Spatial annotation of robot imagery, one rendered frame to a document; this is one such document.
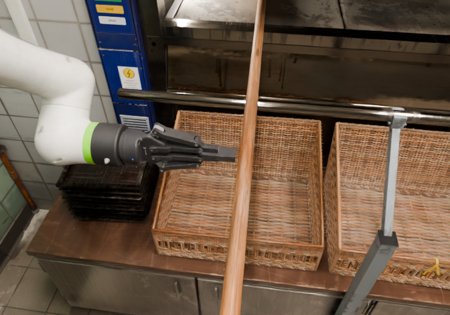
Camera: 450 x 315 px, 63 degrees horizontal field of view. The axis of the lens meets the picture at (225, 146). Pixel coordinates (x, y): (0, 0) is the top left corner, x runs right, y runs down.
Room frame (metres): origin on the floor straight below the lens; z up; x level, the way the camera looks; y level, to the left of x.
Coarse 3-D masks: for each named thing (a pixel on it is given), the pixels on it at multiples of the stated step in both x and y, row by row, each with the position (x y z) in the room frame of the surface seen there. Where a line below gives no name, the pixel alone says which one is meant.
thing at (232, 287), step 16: (256, 16) 1.17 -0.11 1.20; (256, 32) 1.05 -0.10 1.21; (256, 48) 0.95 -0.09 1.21; (256, 64) 0.87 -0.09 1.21; (256, 80) 0.79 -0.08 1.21; (256, 96) 0.73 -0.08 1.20; (256, 112) 0.68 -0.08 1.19; (240, 144) 0.56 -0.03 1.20; (240, 160) 0.51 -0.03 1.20; (240, 176) 0.47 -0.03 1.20; (240, 192) 0.43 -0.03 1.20; (240, 208) 0.39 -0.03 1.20; (240, 224) 0.36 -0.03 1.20; (240, 240) 0.33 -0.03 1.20; (240, 256) 0.30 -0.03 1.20; (240, 272) 0.27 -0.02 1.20; (224, 288) 0.25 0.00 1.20; (240, 288) 0.25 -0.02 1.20; (224, 304) 0.22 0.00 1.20; (240, 304) 0.23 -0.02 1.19
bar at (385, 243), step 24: (120, 96) 0.78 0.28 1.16; (144, 96) 0.78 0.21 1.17; (168, 96) 0.77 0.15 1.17; (192, 96) 0.77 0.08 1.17; (216, 96) 0.77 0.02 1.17; (384, 120) 0.69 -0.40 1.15; (408, 120) 0.69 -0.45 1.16; (432, 120) 0.68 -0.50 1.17; (384, 192) 0.58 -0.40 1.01; (384, 216) 0.53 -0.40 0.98; (384, 240) 0.48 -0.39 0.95; (384, 264) 0.46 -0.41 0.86; (360, 288) 0.47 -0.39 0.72; (336, 312) 0.50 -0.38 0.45
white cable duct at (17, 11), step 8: (8, 0) 1.20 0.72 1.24; (16, 0) 1.20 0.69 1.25; (8, 8) 1.20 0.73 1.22; (16, 8) 1.20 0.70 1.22; (16, 16) 1.20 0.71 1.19; (24, 16) 1.20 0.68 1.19; (16, 24) 1.20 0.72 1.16; (24, 24) 1.20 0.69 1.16; (24, 32) 1.20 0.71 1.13; (32, 32) 1.21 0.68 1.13; (32, 40) 1.20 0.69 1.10
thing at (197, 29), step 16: (176, 32) 1.15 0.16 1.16; (192, 32) 1.14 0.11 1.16; (208, 32) 1.13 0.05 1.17; (224, 32) 1.13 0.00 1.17; (240, 32) 1.12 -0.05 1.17; (272, 32) 1.11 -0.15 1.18; (288, 32) 1.11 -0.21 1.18; (304, 32) 1.11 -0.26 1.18; (320, 32) 1.11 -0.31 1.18; (336, 32) 1.11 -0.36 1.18; (352, 32) 1.11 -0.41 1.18; (368, 32) 1.11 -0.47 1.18; (384, 32) 1.11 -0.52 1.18; (400, 32) 1.11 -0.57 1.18; (352, 48) 1.07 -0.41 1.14; (368, 48) 1.06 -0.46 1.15; (384, 48) 1.06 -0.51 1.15; (400, 48) 1.05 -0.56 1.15; (416, 48) 1.04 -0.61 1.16; (432, 48) 1.04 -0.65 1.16; (448, 48) 1.03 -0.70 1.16
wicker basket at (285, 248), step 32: (192, 128) 1.09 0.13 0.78; (224, 128) 1.07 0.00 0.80; (256, 128) 1.06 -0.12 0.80; (288, 128) 1.05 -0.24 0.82; (320, 128) 1.02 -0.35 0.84; (256, 160) 1.02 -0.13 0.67; (288, 160) 1.01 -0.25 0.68; (320, 160) 0.89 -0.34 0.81; (160, 192) 0.78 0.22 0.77; (224, 192) 0.92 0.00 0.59; (256, 192) 0.92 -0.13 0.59; (288, 192) 0.92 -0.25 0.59; (320, 192) 0.77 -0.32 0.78; (160, 224) 0.71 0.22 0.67; (192, 224) 0.77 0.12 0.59; (224, 224) 0.77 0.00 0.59; (256, 224) 0.77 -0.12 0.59; (288, 224) 0.77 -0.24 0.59; (320, 224) 0.67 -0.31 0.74; (192, 256) 0.64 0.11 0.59; (224, 256) 0.63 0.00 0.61; (256, 256) 0.61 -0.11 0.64; (288, 256) 0.64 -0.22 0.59; (320, 256) 0.59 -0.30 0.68
